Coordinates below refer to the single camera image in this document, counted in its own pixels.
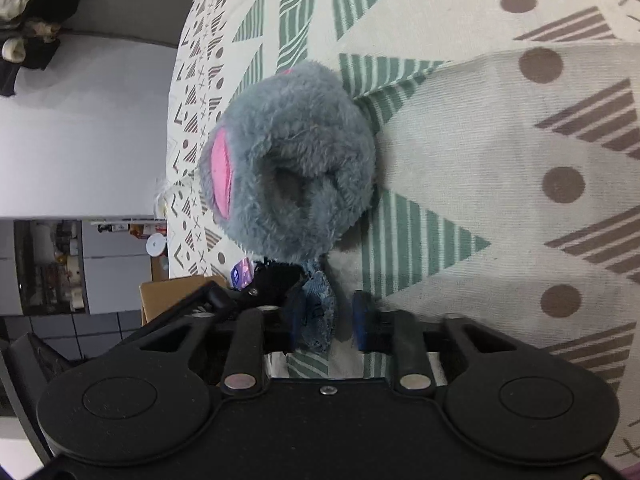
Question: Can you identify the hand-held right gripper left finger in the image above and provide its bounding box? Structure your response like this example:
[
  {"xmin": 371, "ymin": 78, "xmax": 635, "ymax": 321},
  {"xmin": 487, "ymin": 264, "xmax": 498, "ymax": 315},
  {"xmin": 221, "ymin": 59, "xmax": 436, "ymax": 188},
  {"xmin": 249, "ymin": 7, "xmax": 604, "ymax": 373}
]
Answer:
[{"xmin": 116, "ymin": 281, "xmax": 308, "ymax": 395}]

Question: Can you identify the pile of dark clothes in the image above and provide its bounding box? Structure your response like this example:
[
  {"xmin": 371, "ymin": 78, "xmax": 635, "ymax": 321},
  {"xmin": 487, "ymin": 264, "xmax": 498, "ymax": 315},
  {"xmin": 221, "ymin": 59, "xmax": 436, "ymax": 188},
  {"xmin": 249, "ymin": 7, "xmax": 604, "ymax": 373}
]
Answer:
[{"xmin": 0, "ymin": 0, "xmax": 82, "ymax": 99}]

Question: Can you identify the dark plastic panel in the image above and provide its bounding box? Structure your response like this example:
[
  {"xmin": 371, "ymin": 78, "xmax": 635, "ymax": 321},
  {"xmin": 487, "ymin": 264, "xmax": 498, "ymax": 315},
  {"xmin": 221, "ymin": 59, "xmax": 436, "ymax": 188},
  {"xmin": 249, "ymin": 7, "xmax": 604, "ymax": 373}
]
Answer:
[{"xmin": 0, "ymin": 332, "xmax": 76, "ymax": 463}]

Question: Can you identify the grey sofa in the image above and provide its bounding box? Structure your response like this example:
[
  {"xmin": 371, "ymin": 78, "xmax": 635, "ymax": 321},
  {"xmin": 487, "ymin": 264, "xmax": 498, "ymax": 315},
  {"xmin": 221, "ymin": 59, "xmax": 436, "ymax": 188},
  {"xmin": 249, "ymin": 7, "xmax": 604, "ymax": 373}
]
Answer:
[{"xmin": 62, "ymin": 0, "xmax": 223, "ymax": 50}]

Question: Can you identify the open shelf with jars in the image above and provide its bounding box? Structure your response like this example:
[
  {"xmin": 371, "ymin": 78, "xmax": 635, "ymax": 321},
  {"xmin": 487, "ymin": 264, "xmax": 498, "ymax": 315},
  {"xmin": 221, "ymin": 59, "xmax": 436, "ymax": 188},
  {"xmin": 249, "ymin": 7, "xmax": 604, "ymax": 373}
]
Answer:
[{"xmin": 13, "ymin": 219, "xmax": 91, "ymax": 316}]

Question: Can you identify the patterned white green blanket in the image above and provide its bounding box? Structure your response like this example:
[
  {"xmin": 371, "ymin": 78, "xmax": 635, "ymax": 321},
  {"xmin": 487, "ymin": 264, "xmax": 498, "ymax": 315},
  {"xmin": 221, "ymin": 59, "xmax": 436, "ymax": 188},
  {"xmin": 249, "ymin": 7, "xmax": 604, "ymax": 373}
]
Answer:
[{"xmin": 161, "ymin": 0, "xmax": 640, "ymax": 480}]

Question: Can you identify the brown cardboard box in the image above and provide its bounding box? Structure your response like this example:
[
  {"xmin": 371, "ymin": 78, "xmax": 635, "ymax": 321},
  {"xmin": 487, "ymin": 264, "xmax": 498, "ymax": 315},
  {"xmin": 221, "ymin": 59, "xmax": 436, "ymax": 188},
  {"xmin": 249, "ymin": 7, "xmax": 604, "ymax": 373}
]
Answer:
[{"xmin": 139, "ymin": 274, "xmax": 227, "ymax": 327}]

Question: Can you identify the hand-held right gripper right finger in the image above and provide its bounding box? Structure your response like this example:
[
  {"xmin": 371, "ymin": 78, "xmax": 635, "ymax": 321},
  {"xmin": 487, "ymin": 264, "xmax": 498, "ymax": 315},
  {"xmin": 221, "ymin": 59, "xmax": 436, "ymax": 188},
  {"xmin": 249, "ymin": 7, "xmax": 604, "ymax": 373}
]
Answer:
[{"xmin": 352, "ymin": 290, "xmax": 532, "ymax": 396}]

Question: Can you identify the grey plush mouse toy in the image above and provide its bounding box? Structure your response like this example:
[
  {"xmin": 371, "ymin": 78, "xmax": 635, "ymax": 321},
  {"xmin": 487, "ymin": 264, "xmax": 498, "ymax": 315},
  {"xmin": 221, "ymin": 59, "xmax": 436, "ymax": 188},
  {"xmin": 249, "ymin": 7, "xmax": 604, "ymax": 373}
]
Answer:
[{"xmin": 197, "ymin": 60, "xmax": 379, "ymax": 357}]

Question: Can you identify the white cabinet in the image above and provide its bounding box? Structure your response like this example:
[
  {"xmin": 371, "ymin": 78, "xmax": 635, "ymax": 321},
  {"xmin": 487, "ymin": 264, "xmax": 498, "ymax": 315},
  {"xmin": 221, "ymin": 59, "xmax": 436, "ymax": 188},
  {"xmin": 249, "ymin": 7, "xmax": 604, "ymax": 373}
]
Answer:
[{"xmin": 81, "ymin": 220, "xmax": 170, "ymax": 315}]

